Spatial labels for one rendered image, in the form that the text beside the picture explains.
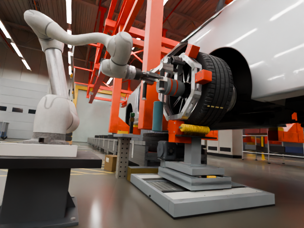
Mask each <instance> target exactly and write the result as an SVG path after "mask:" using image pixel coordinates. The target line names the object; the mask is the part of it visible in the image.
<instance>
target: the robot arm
mask: <svg viewBox="0 0 304 228"><path fill-rule="evenodd" d="M24 20H25V21H26V23H27V24H28V25H29V26H30V27H31V29H32V30H33V31H34V32H35V33H36V35H37V37H38V39H39V42H40V44H41V47H42V50H43V51H44V53H45V54H46V60H47V68H48V74H49V80H50V86H51V92H52V94H49V95H46V96H44V97H43V98H42V99H41V100H40V102H39V104H38V105H37V109H36V113H35V118H34V124H33V134H32V138H31V139H30V140H24V141H23V144H49V145H69V143H68V142H66V141H65V139H66V133H71V132H73V131H75V130H76V129H77V128H78V126H79V123H80V120H79V117H78V114H77V111H76V107H75V104H74V103H73V102H72V101H70V100H69V94H68V89H67V82H66V76H65V71H64V65H63V60H62V53H63V48H64V44H67V45H71V46H80V45H86V44H92V43H101V44H103V45H105V46H106V49H107V51H108V52H109V54H110V56H111V58H110V59H106V60H103V61H102V63H101V72H102V73H103V74H105V75H107V76H110V77H113V78H119V79H121V78H124V79H129V80H133V79H134V80H139V79H140V80H141V81H149V82H159V81H166V82H167V77H163V76H159V75H160V74H157V73H153V72H150V71H147V72H142V71H141V69H138V68H135V67H134V66H130V65H127V63H128V60H129V58H130V56H131V53H132V49H133V39H132V37H131V35H130V34H129V33H127V32H119V33H117V34H116V35H114V36H109V35H107V34H104V33H87V34H81V35H70V34H69V33H67V32H66V31H65V30H64V29H62V28H61V27H60V26H59V25H58V24H57V23H56V22H54V21H53V20H52V19H51V18H49V17H48V16H46V15H44V14H42V13H41V12H38V11H35V10H27V11H25V13H24Z"/></svg>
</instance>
